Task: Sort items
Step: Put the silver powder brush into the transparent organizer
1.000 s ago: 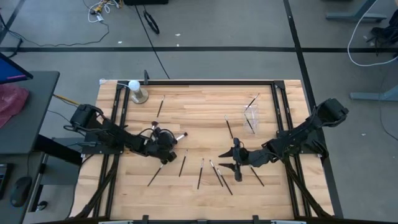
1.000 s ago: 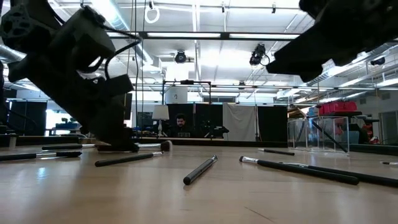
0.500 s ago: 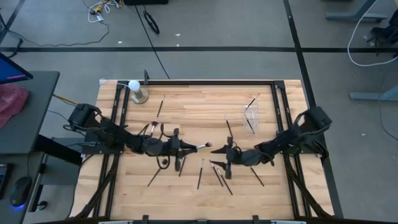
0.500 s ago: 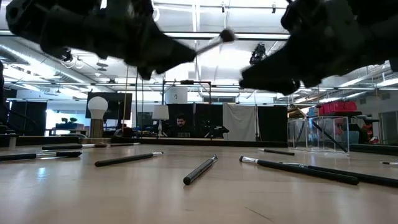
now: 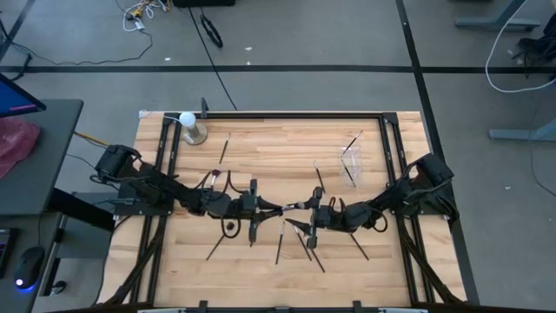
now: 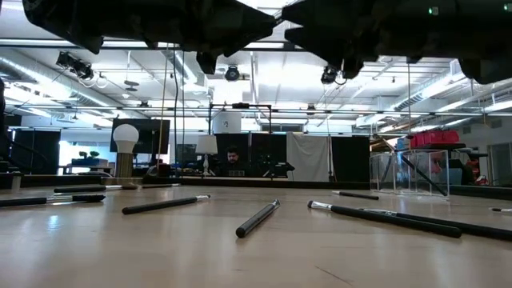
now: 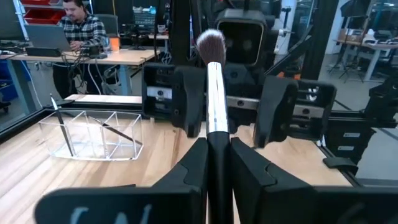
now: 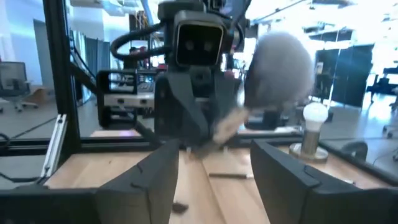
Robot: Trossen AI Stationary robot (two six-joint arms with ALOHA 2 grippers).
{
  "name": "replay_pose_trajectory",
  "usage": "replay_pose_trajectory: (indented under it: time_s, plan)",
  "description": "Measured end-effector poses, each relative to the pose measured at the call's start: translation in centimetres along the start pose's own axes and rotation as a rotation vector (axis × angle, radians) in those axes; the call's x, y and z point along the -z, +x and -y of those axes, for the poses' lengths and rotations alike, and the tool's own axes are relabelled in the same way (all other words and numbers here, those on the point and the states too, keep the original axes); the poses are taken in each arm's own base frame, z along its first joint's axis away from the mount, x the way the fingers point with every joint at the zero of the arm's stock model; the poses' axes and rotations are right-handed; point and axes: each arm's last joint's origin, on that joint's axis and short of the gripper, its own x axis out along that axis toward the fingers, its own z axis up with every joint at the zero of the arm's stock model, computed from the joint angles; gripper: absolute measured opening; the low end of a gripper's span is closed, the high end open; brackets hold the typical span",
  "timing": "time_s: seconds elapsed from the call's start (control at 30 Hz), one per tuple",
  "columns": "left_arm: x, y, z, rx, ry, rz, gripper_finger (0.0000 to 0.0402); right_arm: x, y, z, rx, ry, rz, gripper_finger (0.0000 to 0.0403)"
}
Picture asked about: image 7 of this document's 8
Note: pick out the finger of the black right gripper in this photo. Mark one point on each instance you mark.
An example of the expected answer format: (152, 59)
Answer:
(275, 112)
(188, 99)

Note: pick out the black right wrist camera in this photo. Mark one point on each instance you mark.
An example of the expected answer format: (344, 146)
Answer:
(242, 40)

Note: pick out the light wooden table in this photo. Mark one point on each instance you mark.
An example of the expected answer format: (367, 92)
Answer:
(376, 46)

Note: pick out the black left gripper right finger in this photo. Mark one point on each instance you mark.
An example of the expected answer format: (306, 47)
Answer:
(295, 205)

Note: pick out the orange cup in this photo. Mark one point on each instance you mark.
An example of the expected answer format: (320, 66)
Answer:
(114, 45)

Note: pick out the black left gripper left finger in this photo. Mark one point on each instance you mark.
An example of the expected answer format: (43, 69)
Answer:
(140, 205)

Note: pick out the black docking box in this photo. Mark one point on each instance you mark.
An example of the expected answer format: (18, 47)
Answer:
(43, 51)

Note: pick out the blue bin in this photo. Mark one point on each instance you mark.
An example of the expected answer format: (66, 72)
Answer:
(7, 90)

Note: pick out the thin black makeup brush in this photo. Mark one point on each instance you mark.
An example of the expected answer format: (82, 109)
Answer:
(118, 132)
(63, 130)

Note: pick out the grey laptop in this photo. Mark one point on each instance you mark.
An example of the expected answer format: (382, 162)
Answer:
(46, 37)

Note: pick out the clear acrylic organizer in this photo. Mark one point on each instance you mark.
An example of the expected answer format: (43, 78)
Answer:
(93, 152)

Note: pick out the grey office chair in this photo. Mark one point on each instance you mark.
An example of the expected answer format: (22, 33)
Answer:
(109, 25)

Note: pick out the person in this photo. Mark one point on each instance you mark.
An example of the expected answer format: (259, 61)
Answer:
(84, 29)

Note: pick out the black table clamp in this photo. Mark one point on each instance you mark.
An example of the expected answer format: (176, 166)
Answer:
(339, 163)

